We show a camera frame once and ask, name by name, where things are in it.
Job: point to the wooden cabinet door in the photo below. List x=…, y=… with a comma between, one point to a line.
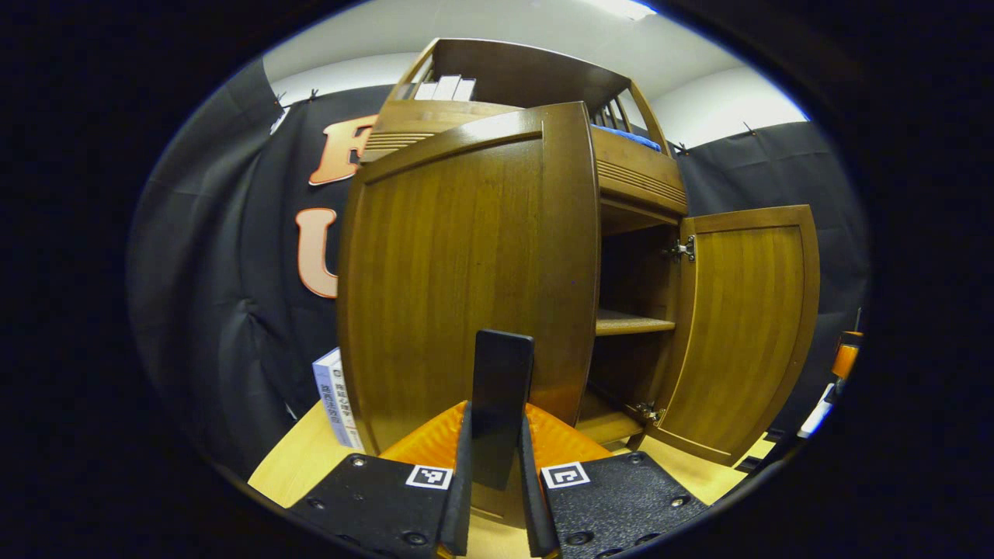
x=745, y=334
x=450, y=256

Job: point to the wooden double-door shoe cabinet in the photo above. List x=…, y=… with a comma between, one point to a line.
x=528, y=74

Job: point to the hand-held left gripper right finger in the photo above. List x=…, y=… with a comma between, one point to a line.
x=537, y=512

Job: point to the blue white book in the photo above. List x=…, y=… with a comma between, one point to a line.
x=335, y=404

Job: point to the blue towel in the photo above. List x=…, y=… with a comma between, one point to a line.
x=629, y=138

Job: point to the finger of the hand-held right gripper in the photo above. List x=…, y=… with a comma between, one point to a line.
x=845, y=359

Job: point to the metal door hinge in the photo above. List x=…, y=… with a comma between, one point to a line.
x=684, y=249
x=646, y=411

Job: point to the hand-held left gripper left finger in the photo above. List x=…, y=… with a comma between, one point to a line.
x=458, y=505

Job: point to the wooden inner shelf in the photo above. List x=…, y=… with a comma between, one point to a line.
x=629, y=322

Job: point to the ceiling light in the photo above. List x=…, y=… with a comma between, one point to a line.
x=633, y=8

